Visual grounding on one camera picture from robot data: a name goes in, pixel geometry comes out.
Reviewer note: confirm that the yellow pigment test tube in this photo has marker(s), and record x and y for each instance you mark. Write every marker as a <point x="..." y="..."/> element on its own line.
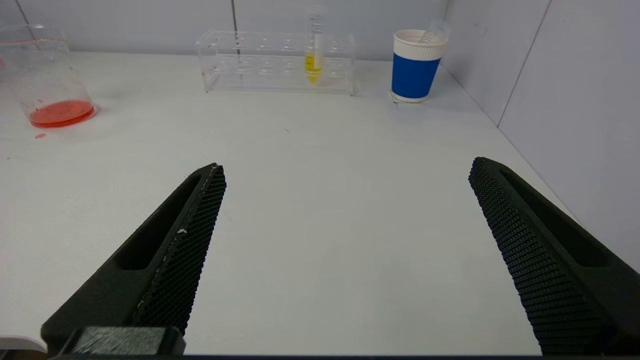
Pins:
<point x="313" y="67"/>

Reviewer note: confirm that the clear acrylic test tube rack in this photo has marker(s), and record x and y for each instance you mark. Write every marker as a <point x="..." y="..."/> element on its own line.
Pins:
<point x="260" y="70"/>

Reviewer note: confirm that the blue and white paper cup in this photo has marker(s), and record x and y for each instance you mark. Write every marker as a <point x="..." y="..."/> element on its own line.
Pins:
<point x="414" y="75"/>

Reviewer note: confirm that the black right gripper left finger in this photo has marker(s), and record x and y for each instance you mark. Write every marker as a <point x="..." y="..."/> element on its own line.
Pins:
<point x="170" y="260"/>

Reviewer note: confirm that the clear glass beaker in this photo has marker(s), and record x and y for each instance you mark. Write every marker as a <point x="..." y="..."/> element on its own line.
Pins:
<point x="60" y="112"/>

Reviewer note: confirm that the red pigment test tube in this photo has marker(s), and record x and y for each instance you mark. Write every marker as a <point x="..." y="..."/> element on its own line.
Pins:
<point x="435" y="31"/>

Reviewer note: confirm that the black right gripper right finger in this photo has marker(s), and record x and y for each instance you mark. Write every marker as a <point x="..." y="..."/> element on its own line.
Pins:
<point x="550" y="270"/>

